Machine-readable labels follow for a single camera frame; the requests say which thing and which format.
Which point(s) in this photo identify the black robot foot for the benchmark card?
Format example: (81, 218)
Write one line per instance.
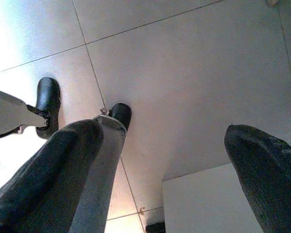
(121, 114)
(48, 94)

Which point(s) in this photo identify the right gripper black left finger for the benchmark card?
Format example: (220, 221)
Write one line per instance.
(38, 184)

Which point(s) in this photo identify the black robot left foot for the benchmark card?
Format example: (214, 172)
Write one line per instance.
(48, 94)

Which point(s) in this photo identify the white fridge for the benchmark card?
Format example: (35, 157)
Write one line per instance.
(208, 201)

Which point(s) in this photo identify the silver robot left leg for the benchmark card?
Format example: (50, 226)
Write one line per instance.
(7, 111)

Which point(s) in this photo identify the silver robot leg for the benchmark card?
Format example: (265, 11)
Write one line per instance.
(7, 111)
(99, 184)

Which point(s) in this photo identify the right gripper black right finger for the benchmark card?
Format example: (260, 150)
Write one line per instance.
(269, 184)

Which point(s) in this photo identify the black robot right foot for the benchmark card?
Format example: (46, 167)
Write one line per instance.
(121, 114)

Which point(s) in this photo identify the silver robot right leg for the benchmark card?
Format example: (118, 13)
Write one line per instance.
(99, 184)

